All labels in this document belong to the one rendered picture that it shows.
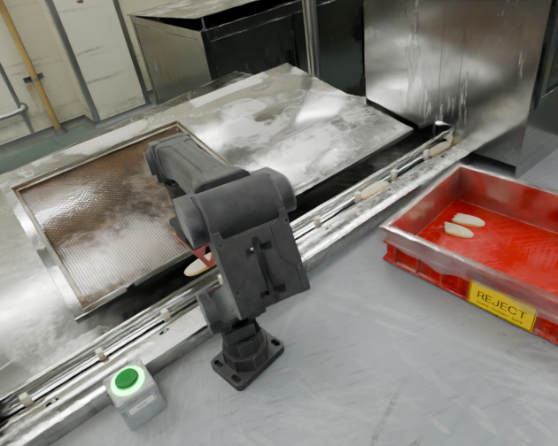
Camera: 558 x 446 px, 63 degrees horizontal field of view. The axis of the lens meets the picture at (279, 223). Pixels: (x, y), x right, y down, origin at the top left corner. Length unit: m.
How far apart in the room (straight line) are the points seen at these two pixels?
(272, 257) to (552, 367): 0.61
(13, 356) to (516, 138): 1.26
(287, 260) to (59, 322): 0.77
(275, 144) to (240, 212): 0.93
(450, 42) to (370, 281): 0.66
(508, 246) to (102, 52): 3.78
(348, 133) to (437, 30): 0.36
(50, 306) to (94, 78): 3.34
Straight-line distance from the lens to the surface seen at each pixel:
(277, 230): 0.43
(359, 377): 0.85
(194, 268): 0.94
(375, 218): 1.12
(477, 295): 0.94
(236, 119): 1.47
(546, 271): 1.08
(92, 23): 4.31
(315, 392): 0.84
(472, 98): 1.32
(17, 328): 1.18
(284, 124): 1.43
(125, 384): 0.83
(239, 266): 0.42
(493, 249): 1.10
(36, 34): 4.52
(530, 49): 1.22
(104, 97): 4.41
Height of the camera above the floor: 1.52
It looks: 37 degrees down
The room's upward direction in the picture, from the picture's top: 10 degrees counter-clockwise
